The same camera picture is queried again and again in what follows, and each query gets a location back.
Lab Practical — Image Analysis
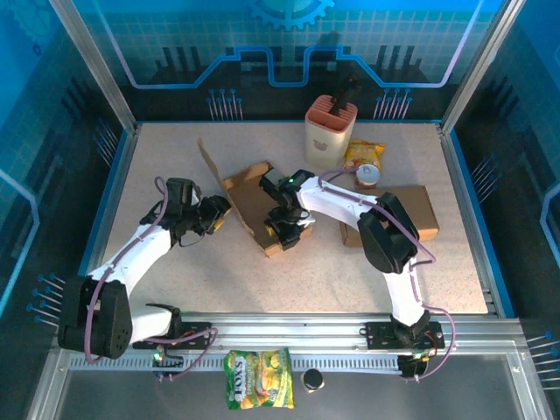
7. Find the brown cardboard mailer box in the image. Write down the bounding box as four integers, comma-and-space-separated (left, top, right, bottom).
339, 185, 441, 249
196, 137, 316, 259

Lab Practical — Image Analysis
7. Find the cream knife block pink top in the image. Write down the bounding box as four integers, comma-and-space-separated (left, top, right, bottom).
304, 94, 359, 172

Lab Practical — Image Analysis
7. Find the pink tin can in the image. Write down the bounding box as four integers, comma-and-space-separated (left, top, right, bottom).
354, 164, 381, 190

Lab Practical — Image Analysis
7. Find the yellow snack bag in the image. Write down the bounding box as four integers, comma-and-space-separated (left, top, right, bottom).
343, 138, 386, 172

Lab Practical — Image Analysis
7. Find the blue table side panel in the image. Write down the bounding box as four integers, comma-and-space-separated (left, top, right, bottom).
449, 126, 518, 319
72, 126, 135, 285

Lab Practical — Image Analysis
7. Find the black controller board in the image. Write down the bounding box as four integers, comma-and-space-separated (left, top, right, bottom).
151, 347, 185, 382
396, 352, 432, 381

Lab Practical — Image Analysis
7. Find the green Fox's candy bag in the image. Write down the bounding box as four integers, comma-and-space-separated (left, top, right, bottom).
222, 347, 297, 411

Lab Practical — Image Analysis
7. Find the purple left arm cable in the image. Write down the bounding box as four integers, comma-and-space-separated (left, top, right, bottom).
82, 176, 219, 384

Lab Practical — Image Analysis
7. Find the aluminium mounting rail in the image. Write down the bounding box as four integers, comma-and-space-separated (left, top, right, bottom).
56, 312, 526, 351

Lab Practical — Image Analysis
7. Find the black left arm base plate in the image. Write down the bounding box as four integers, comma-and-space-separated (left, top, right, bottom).
132, 321, 214, 351

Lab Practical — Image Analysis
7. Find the black knife handle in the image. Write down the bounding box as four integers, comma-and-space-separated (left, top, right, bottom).
330, 73, 364, 119

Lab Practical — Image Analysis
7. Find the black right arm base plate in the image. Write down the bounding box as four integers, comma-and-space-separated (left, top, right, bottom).
365, 321, 445, 351

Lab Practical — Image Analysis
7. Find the slotted grey cable duct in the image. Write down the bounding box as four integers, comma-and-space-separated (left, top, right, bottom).
68, 353, 406, 373

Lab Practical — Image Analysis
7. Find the aluminium frame post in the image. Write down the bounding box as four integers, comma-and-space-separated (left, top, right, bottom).
440, 0, 527, 135
47, 0, 140, 135

